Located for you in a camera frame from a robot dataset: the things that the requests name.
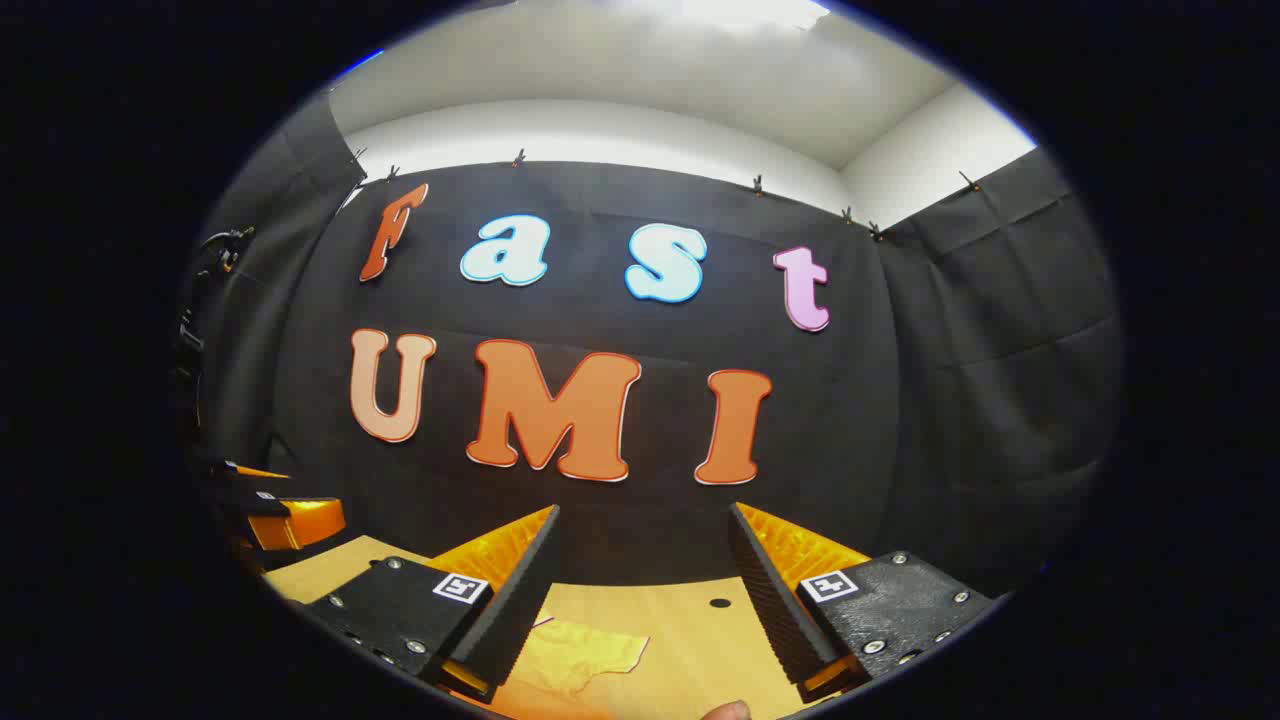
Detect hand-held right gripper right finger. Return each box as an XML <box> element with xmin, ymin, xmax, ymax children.
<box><xmin>727</xmin><ymin>502</ymin><xmax>1001</xmax><ymax>704</ymax></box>

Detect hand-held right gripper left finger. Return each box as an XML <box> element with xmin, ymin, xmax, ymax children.
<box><xmin>300</xmin><ymin>504</ymin><xmax>561</xmax><ymax>704</ymax></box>

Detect orange T-shirt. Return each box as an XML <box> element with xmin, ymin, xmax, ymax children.
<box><xmin>455</xmin><ymin>615</ymin><xmax>651</xmax><ymax>720</ymax></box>

